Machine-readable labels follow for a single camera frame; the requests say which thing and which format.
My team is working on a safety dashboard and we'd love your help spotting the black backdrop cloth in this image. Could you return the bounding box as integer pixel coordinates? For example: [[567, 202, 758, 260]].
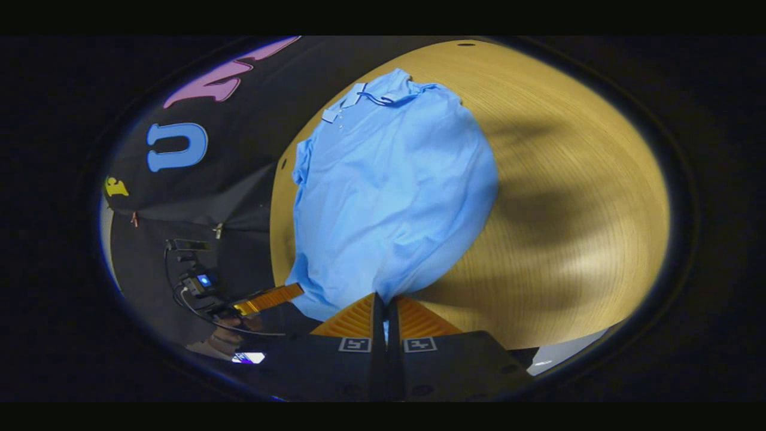
[[101, 36, 384, 354]]

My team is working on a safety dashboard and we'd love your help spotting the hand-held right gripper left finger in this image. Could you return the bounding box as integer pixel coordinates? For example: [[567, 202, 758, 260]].
[[257, 292, 387, 402]]

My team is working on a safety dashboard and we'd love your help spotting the light blue T-shirt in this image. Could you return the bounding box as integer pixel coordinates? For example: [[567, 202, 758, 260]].
[[285, 68, 499, 348]]

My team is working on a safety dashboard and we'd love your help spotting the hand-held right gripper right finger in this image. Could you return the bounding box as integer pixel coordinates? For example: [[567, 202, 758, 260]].
[[386, 296, 534, 402]]

